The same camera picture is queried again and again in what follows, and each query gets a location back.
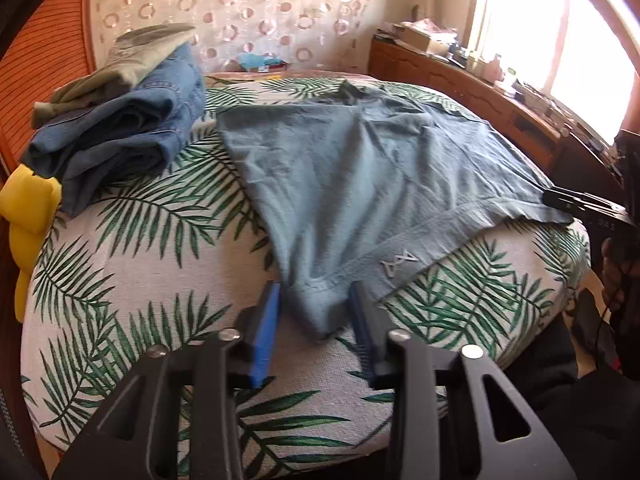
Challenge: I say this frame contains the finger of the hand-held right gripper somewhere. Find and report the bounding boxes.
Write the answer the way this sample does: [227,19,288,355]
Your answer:
[542,186,627,222]

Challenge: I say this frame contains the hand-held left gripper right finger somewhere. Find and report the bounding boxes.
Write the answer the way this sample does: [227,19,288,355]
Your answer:
[347,280,577,480]

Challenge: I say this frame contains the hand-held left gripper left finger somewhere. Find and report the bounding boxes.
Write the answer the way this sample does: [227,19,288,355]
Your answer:
[52,280,283,480]

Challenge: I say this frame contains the grey-blue pants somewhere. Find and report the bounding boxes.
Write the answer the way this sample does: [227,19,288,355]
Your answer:
[216,79,575,341]

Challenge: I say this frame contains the folded olive green pants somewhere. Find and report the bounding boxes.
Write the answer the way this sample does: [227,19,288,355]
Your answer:
[31,23,197,130]

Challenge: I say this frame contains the person's right hand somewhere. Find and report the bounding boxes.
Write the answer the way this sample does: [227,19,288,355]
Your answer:
[600,237,626,312]

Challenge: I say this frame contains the leaf print blanket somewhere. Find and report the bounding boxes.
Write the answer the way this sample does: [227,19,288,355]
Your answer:
[20,72,593,478]

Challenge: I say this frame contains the group of small bottles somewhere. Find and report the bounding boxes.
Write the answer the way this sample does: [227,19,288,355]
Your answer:
[465,52,507,83]

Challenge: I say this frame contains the brown wooden cabinet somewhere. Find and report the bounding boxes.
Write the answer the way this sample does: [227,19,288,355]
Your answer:
[369,37,621,191]

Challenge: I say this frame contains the bright window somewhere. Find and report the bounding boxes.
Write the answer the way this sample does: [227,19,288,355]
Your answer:
[470,0,640,146]

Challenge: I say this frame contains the person's dark clothing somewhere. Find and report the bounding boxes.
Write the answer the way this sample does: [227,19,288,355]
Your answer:
[520,287,640,480]

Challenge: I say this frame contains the white cardboard box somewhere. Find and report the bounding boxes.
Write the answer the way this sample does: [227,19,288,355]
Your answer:
[400,23,455,54]

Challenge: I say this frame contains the folded blue denim jeans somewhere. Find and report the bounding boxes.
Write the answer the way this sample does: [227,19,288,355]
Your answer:
[20,42,206,218]

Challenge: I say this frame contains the yellow pillow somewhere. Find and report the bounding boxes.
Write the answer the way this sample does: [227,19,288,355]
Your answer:
[0,164,63,323]

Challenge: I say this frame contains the blue tissue pack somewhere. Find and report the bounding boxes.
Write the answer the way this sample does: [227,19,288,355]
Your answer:
[236,51,291,73]

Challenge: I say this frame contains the circle pattern curtain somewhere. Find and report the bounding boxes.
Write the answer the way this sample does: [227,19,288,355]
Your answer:
[90,0,481,76]

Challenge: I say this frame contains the orange wooden headboard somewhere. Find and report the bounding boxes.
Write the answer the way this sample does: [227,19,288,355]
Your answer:
[0,0,98,176]

